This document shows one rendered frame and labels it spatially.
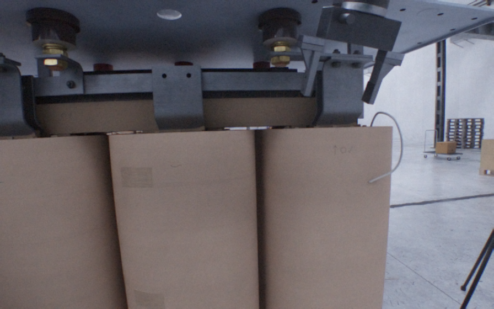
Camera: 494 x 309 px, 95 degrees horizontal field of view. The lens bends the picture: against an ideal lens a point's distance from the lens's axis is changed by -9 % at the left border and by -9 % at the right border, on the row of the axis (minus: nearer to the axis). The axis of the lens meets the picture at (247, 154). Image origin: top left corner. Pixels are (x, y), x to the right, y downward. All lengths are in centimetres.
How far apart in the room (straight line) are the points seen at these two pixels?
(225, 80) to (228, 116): 10
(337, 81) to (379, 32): 26
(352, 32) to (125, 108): 60
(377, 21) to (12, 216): 88
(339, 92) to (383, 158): 22
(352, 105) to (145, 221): 62
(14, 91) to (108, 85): 22
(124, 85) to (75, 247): 44
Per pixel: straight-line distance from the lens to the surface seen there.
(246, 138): 66
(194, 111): 64
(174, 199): 63
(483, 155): 681
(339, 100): 73
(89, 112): 81
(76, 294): 85
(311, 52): 47
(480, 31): 1466
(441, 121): 1330
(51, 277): 82
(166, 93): 65
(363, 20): 48
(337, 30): 46
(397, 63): 54
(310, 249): 74
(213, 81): 70
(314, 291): 81
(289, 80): 74
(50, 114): 87
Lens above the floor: 108
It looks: 6 degrees down
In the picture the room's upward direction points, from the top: 2 degrees counter-clockwise
